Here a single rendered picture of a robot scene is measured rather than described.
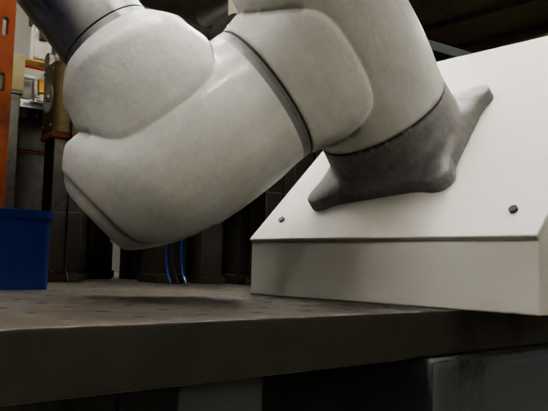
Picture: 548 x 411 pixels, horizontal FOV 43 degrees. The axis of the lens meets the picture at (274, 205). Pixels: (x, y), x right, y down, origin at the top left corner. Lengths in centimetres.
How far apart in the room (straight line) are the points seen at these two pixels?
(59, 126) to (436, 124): 64
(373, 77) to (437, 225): 16
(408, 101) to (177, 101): 23
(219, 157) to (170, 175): 5
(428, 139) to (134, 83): 30
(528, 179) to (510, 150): 6
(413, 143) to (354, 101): 8
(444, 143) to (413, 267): 15
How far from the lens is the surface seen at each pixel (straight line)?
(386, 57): 70
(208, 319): 45
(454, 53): 142
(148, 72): 66
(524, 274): 61
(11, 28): 121
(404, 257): 68
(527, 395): 74
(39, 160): 133
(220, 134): 64
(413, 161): 73
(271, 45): 67
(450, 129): 76
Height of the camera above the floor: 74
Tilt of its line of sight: 5 degrees up
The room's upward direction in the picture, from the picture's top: 2 degrees clockwise
